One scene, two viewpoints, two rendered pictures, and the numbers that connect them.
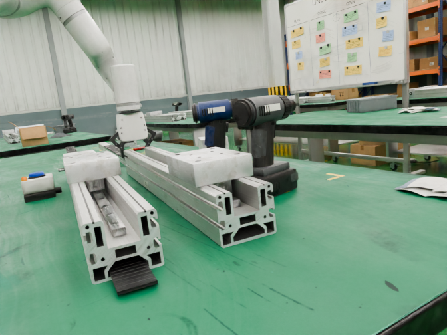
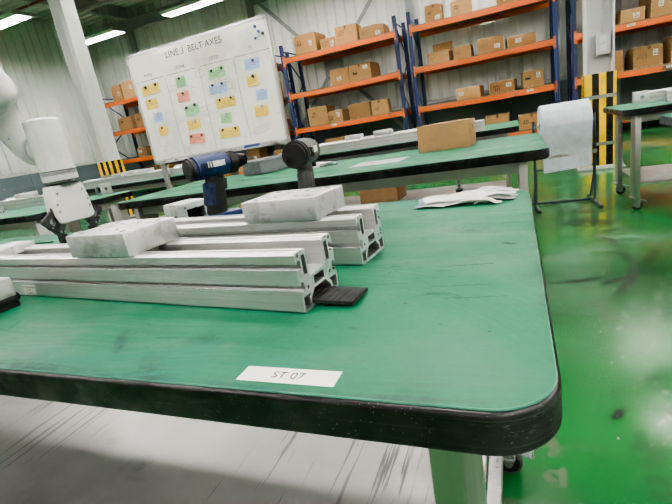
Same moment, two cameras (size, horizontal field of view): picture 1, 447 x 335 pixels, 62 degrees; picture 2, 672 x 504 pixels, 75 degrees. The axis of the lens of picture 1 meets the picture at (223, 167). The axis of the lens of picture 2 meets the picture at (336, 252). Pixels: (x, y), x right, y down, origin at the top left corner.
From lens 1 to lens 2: 47 cm
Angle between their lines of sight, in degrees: 36
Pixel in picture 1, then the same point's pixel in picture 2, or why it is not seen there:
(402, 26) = (274, 85)
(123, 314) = (379, 310)
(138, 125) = (80, 199)
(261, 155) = not seen: hidden behind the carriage
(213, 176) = (325, 208)
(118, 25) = not seen: outside the picture
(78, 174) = (138, 242)
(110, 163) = (167, 225)
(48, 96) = not seen: outside the picture
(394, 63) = (273, 123)
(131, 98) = (67, 162)
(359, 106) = (259, 168)
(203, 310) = (431, 287)
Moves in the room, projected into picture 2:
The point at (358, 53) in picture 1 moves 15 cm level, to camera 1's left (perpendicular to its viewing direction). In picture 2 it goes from (232, 113) to (216, 115)
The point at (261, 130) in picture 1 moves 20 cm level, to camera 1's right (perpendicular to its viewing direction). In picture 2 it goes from (308, 171) to (373, 156)
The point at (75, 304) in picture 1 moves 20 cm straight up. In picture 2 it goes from (321, 323) to (291, 163)
